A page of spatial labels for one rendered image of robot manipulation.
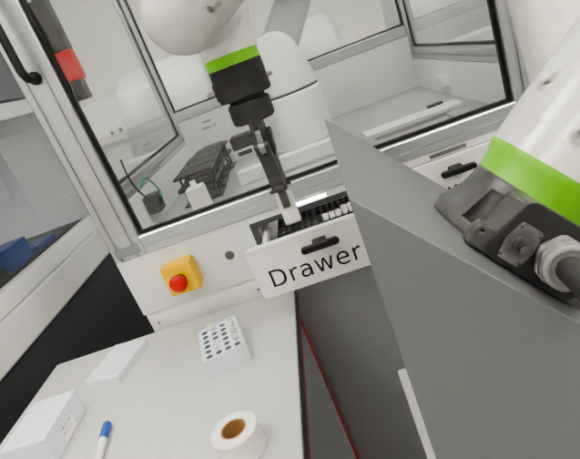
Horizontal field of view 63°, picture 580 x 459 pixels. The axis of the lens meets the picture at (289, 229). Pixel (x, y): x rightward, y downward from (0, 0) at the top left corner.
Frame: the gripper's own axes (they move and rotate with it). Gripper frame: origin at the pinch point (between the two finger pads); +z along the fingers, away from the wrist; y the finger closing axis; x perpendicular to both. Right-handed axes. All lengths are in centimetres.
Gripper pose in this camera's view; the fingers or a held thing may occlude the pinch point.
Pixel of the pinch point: (287, 205)
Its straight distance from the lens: 88.1
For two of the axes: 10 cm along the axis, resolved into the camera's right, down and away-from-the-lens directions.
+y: 0.1, 3.6, -9.3
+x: 9.4, -3.2, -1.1
